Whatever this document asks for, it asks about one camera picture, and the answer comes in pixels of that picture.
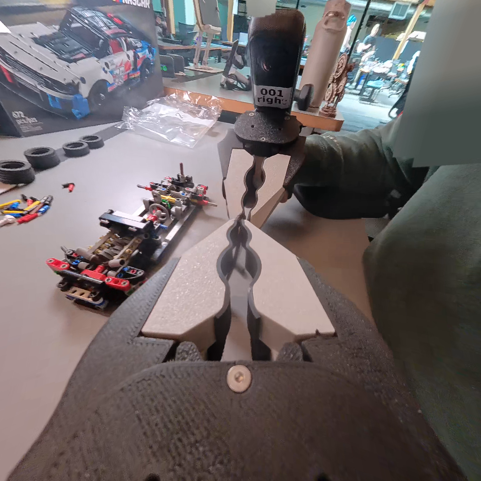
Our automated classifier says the clear plastic bag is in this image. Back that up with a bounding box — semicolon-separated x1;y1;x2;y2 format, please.
116;94;222;149

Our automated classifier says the black dumbbell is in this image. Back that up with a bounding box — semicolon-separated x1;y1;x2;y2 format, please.
293;83;314;111

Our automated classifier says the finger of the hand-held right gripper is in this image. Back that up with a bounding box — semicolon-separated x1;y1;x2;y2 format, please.
245;153;293;228
225;148;254;220

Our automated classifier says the beige water bottle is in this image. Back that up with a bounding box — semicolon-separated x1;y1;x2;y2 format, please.
301;0;352;109

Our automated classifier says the pile of small lego pieces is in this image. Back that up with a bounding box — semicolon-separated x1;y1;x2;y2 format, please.
0;193;54;226

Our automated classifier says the person's right forearm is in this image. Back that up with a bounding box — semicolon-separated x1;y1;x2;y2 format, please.
292;119;429;219

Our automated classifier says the brown gear sculpture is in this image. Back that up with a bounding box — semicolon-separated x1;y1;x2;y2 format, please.
319;53;355;117

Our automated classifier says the lego car chassis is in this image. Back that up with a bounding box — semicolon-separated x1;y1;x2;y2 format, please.
46;163;218;310

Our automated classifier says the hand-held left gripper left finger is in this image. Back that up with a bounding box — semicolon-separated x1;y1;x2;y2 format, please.
141;219;237;360

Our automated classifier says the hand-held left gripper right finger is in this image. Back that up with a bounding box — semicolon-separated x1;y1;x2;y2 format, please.
240;219;336;360

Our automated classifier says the black curved lego panel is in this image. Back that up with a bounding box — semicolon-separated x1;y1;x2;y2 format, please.
230;208;252;277

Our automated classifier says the idle hand-held gripper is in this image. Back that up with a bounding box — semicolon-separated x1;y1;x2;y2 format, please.
220;39;252;91

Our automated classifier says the wooden stand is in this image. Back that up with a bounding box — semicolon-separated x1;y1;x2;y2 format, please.
184;0;224;74

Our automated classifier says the long background table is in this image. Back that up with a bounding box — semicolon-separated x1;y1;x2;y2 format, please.
158;69;345;133

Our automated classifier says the lego set box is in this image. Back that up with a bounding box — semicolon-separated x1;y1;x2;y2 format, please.
0;0;165;138

